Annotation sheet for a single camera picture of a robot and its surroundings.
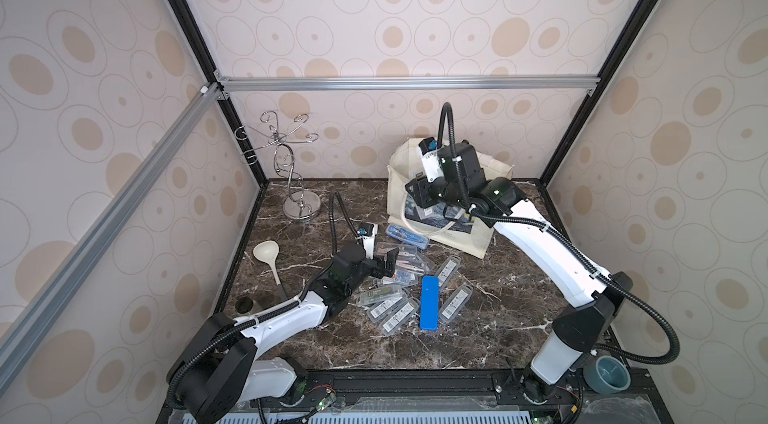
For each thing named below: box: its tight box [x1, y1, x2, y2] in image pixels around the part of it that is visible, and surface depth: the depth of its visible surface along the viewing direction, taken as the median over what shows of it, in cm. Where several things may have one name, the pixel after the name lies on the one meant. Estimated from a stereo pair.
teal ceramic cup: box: [583, 356, 631, 395], surface depth 73 cm
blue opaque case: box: [420, 276, 440, 331], surface depth 87 cm
